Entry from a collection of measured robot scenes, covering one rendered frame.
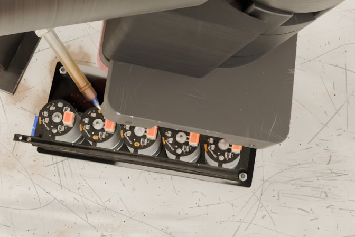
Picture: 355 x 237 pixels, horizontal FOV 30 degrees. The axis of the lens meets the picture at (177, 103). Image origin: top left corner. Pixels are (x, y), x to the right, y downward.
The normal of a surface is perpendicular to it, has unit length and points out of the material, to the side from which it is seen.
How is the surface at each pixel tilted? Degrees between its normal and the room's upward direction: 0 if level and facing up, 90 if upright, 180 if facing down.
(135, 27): 90
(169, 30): 90
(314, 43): 0
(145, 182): 0
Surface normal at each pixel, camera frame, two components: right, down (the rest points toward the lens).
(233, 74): 0.29, -0.21
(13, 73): -0.04, -0.25
